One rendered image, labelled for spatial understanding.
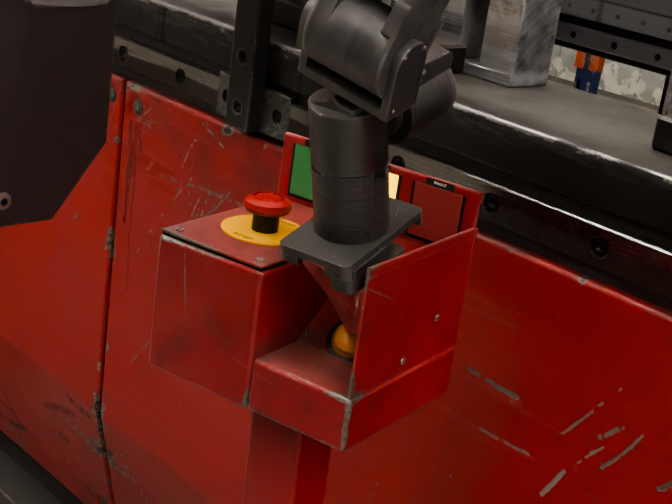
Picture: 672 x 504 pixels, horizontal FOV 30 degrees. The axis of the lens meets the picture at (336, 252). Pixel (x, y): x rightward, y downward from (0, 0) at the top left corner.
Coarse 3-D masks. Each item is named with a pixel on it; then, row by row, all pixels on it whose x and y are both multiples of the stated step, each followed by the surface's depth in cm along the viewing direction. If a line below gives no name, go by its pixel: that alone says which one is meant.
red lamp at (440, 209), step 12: (420, 192) 103; (432, 192) 102; (444, 192) 102; (420, 204) 103; (432, 204) 103; (444, 204) 102; (456, 204) 101; (432, 216) 103; (444, 216) 102; (456, 216) 102; (408, 228) 105; (420, 228) 104; (432, 228) 103; (444, 228) 103; (456, 228) 102; (432, 240) 103
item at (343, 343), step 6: (342, 324) 101; (336, 330) 101; (342, 330) 101; (336, 336) 100; (342, 336) 100; (348, 336) 100; (354, 336) 100; (336, 342) 100; (342, 342) 100; (348, 342) 100; (354, 342) 100; (336, 348) 100; (342, 348) 99; (348, 348) 99; (354, 348) 99; (342, 354) 99; (348, 354) 99
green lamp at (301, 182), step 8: (296, 144) 109; (296, 152) 110; (304, 152) 109; (296, 160) 110; (304, 160) 109; (296, 168) 110; (304, 168) 109; (296, 176) 110; (304, 176) 110; (296, 184) 110; (304, 184) 110; (296, 192) 110; (304, 192) 110; (312, 200) 110
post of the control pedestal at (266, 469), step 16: (256, 416) 105; (256, 432) 105; (272, 432) 104; (288, 432) 103; (256, 448) 106; (272, 448) 105; (288, 448) 104; (304, 448) 104; (320, 448) 106; (256, 464) 106; (272, 464) 105; (288, 464) 104; (304, 464) 105; (320, 464) 107; (256, 480) 107; (272, 480) 106; (288, 480) 104; (304, 480) 105; (320, 480) 108; (256, 496) 107; (272, 496) 106; (288, 496) 105; (304, 496) 106; (320, 496) 109
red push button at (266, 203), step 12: (264, 192) 103; (252, 204) 100; (264, 204) 100; (276, 204) 101; (288, 204) 101; (264, 216) 101; (276, 216) 101; (252, 228) 102; (264, 228) 102; (276, 228) 102
